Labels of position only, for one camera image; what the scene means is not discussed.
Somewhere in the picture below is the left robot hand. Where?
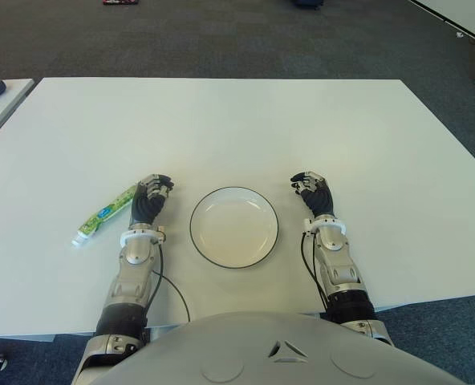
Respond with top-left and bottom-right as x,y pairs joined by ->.
128,173 -> 176,229

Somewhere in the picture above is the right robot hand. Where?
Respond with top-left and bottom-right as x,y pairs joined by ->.
288,170 -> 338,221

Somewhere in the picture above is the green toothpaste tube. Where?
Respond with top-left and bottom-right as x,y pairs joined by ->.
71,182 -> 139,247

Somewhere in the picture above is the white plate with black rim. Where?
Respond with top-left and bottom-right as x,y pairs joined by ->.
189,186 -> 280,269

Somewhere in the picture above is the grey robot torso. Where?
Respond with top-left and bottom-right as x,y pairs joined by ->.
100,311 -> 469,385

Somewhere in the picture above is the neighbouring white table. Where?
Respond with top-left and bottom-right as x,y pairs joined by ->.
0,78 -> 36,146

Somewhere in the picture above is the white board with black edge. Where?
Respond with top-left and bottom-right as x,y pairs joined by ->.
408,0 -> 475,51

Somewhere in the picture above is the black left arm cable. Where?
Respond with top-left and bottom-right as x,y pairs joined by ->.
140,239 -> 192,323

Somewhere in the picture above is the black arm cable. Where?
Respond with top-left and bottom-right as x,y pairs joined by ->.
140,239 -> 192,323
300,231 -> 331,318

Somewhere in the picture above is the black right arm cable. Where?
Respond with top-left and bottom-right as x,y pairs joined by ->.
300,231 -> 331,318

